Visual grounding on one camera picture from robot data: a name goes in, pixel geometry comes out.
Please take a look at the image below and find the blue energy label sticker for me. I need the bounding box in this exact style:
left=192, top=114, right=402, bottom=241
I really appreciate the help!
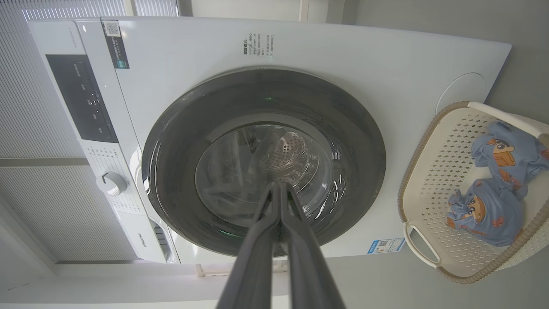
left=367, top=238, right=405, bottom=254

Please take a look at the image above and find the printed caution text label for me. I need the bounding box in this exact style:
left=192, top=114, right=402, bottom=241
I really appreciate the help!
left=242, top=32, right=275, bottom=56

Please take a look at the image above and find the black QR code sticker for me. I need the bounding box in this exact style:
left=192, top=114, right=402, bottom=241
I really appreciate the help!
left=101, top=19, right=130, bottom=69

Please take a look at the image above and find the washing machine round door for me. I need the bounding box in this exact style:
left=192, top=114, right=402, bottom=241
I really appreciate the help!
left=142, top=67, right=386, bottom=257

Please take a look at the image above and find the black washing machine control display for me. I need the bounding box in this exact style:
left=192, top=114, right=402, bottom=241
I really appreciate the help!
left=45, top=54, right=119, bottom=144

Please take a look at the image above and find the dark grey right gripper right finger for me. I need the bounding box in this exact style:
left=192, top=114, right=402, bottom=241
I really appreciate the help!
left=281, top=184, right=346, bottom=309

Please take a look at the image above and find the cream perforated laundry basket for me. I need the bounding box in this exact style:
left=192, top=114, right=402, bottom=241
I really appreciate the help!
left=398, top=101, right=549, bottom=284

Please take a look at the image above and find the steel washing machine drum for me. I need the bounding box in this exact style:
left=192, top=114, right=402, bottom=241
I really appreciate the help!
left=195, top=124, right=333, bottom=224

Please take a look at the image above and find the white front-load washing machine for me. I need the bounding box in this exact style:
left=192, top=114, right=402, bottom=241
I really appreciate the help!
left=28, top=16, right=512, bottom=264

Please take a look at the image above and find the white washing machine dial knob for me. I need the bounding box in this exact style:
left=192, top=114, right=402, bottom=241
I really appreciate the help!
left=96, top=171, right=128, bottom=197

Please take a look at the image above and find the blue cartoon garment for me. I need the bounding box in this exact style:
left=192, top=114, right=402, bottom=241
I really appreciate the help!
left=471, top=121, right=549, bottom=200
left=446, top=179, right=524, bottom=247

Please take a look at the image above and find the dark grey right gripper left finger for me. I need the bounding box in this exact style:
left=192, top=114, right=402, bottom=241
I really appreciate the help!
left=217, top=182, right=282, bottom=309

